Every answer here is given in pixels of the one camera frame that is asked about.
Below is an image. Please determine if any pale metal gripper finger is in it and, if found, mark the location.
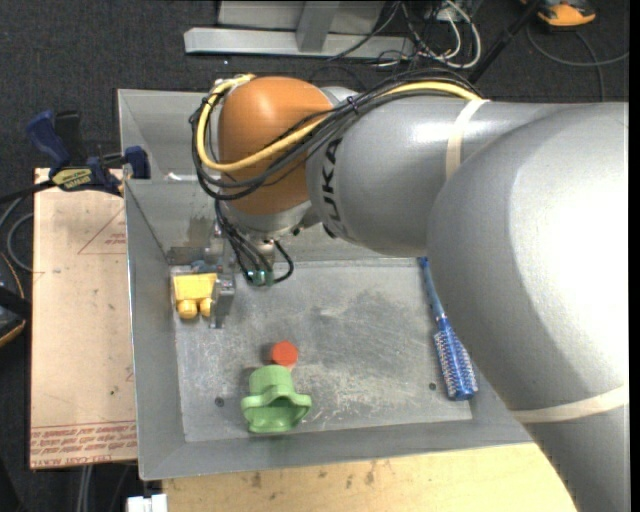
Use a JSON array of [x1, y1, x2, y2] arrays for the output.
[[166, 246, 207, 266], [212, 276, 237, 330]]

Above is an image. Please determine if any blue round hairbrush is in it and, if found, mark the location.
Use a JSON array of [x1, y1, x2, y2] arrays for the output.
[[416, 256, 479, 402]]

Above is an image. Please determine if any green toy cup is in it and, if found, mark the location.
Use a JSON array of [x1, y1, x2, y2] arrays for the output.
[[240, 364, 313, 435]]

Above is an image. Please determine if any grey metal bin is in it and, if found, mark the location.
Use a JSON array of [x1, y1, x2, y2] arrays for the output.
[[117, 88, 534, 481]]

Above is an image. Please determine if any yellow toy block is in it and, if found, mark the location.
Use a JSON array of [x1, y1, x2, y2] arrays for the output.
[[171, 272, 219, 321]]

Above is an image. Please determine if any brown cardboard board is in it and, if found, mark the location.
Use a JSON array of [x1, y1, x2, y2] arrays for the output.
[[29, 167, 139, 470]]

